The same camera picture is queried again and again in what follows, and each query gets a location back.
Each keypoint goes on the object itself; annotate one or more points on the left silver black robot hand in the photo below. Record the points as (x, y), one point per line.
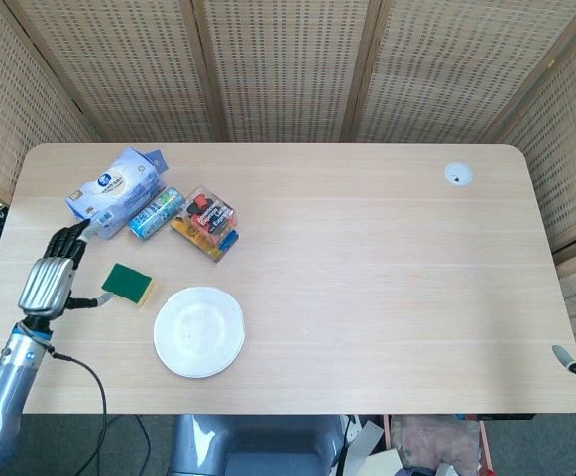
(47, 287)

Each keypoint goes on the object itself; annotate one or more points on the green and yellow sponge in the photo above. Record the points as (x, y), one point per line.
(126, 282)

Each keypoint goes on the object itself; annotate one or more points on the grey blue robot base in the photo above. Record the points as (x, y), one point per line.
(258, 446)

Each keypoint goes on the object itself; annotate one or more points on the white paper plate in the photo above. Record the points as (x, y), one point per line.
(198, 332)

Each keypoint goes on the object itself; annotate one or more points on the blue white tissue pack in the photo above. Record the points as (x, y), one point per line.
(114, 188)

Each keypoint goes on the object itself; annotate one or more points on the blue garbage bag roll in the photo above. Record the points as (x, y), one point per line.
(156, 213)

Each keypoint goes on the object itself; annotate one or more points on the clear box with orange items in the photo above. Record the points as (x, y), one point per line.
(213, 218)

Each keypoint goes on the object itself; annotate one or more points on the white cardboard sheet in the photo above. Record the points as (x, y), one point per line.
(367, 441)

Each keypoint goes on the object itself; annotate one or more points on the pink storage crate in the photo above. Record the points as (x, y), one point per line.
(431, 441)

